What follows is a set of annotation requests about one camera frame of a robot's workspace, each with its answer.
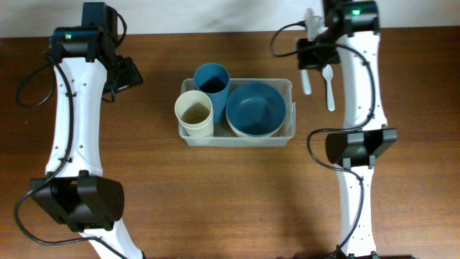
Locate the white plastic spoon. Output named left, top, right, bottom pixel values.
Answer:
left=322, top=65, right=336, bottom=112

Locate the cream cup back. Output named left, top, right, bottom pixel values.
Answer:
left=174, top=90, right=213, bottom=130

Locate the cream cup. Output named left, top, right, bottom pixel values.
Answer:
left=183, top=122, right=213, bottom=137
left=174, top=90, right=213, bottom=130

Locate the blue bowl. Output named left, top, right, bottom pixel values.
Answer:
left=226, top=83, right=286, bottom=135

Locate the blue cup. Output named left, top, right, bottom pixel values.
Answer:
left=193, top=63, right=230, bottom=100
left=211, top=96, right=228, bottom=124

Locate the cream bowl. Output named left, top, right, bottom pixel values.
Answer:
left=229, top=122, right=282, bottom=137

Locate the white plastic fork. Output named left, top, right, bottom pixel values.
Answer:
left=300, top=70, right=312, bottom=95

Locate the cream cup front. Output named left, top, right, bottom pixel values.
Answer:
left=183, top=122, right=213, bottom=137

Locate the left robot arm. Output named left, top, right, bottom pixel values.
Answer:
left=28, top=2, right=144, bottom=258

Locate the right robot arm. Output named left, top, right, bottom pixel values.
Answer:
left=297, top=1, right=397, bottom=258

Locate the clear plastic container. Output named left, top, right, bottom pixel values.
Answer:
left=178, top=78, right=296, bottom=147

